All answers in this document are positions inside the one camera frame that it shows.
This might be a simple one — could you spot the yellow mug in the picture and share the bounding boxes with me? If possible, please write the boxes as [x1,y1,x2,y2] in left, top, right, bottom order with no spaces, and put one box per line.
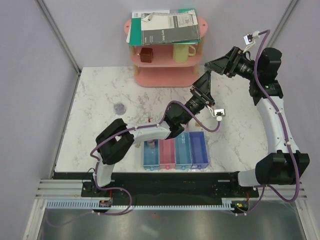
[172,44,196,63]

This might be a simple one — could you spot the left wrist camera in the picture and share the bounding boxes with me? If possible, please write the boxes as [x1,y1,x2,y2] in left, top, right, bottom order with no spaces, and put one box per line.
[213,108,226,122]

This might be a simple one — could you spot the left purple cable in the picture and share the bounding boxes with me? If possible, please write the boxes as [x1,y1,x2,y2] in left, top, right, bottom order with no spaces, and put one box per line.
[90,100,222,196]

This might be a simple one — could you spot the clear purple round container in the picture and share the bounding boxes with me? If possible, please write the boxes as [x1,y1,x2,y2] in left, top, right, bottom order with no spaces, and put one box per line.
[113,102,126,116]

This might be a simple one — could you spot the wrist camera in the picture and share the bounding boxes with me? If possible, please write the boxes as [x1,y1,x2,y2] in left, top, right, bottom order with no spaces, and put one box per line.
[243,34,256,53]
[213,108,226,122]

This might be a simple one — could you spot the light blue bin left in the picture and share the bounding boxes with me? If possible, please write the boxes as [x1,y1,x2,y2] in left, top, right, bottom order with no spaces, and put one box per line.
[143,140,160,171]

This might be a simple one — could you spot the purple blue bin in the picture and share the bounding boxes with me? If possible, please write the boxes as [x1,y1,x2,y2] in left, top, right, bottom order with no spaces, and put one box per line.
[189,131,209,170]

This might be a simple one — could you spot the light blue bin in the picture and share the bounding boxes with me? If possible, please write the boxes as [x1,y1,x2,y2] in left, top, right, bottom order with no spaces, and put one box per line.
[143,140,160,171]
[174,132,193,170]

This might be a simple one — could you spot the pink wooden shelf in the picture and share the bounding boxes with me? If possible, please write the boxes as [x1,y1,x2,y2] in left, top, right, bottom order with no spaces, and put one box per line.
[129,16,208,87]

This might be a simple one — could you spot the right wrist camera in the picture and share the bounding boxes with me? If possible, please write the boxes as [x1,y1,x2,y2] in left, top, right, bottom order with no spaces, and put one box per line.
[243,34,256,53]

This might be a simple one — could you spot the brown cube box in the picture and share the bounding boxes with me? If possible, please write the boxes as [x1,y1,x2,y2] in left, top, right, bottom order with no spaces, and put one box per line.
[139,47,154,63]

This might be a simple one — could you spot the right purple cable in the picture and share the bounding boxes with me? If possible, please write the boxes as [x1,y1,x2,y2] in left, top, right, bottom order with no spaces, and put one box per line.
[252,29,301,203]

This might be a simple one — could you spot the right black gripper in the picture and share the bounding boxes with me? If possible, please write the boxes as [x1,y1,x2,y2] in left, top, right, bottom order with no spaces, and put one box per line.
[205,45,262,82]

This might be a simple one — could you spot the pink cap glue stick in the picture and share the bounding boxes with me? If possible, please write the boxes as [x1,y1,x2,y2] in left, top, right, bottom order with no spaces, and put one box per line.
[146,140,156,148]

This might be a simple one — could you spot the light blue bin middle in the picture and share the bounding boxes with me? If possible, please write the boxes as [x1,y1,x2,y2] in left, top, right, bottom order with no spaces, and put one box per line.
[174,132,193,170]

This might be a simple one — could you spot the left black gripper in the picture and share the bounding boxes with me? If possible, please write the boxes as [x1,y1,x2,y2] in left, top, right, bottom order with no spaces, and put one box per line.
[182,71,216,126]

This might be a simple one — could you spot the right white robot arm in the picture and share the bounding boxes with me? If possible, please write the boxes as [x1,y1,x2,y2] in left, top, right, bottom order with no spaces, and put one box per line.
[204,46,310,197]

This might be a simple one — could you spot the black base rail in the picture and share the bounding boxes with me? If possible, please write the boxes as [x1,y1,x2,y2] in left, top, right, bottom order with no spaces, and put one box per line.
[53,172,259,204]

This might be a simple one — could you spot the stack of manuals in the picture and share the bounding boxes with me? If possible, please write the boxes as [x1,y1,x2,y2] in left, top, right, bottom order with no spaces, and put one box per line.
[125,8,201,46]

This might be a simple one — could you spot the purple cable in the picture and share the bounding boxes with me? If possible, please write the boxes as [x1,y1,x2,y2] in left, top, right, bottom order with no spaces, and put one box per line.
[90,100,222,196]
[252,29,301,203]

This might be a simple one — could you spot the pink bin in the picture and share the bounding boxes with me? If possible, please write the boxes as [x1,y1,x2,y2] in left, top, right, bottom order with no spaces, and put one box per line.
[159,138,176,170]

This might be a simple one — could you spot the light blue cable duct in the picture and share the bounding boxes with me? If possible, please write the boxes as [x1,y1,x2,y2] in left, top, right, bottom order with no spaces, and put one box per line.
[46,195,248,211]

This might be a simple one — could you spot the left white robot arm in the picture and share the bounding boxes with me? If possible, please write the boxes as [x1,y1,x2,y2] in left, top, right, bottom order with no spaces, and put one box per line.
[90,70,215,197]

